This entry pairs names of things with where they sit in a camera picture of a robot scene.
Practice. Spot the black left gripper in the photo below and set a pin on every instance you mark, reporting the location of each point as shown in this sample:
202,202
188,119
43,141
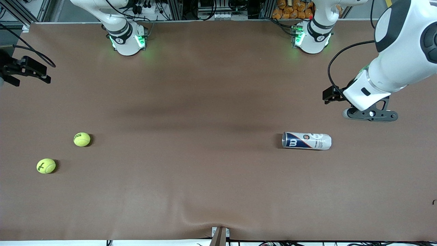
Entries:
332,94

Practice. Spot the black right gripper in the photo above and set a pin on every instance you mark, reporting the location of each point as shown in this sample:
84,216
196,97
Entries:
10,67

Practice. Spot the white blue tennis ball can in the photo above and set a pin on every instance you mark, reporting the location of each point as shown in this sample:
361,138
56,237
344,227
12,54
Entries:
307,140

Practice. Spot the tennis ball Roland Garros print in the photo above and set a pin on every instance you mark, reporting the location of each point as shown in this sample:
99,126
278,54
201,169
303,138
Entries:
82,139

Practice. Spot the tennis ball Wilson print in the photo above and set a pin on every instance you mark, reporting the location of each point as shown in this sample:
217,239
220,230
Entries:
46,166

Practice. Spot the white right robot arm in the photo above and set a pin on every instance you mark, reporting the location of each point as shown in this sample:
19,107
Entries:
126,44

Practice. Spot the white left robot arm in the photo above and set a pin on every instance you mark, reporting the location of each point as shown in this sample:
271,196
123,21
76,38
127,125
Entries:
392,75

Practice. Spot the orange items pile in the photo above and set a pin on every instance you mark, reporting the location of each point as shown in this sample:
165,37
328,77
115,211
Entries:
290,10

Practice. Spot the white connector block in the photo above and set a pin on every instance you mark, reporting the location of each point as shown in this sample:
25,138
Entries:
222,15

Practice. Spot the white power strip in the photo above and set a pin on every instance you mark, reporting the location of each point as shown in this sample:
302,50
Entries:
150,9

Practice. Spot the brown table mat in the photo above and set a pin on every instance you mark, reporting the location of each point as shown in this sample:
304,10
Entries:
218,188

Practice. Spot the aluminium frame corner strut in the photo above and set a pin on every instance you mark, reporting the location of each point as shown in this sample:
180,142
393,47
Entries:
20,15

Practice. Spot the aluminium frame post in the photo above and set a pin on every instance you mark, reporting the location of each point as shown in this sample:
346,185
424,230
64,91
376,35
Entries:
266,8
175,10

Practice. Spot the grey camera mounting post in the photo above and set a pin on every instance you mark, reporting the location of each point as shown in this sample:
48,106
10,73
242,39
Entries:
220,237

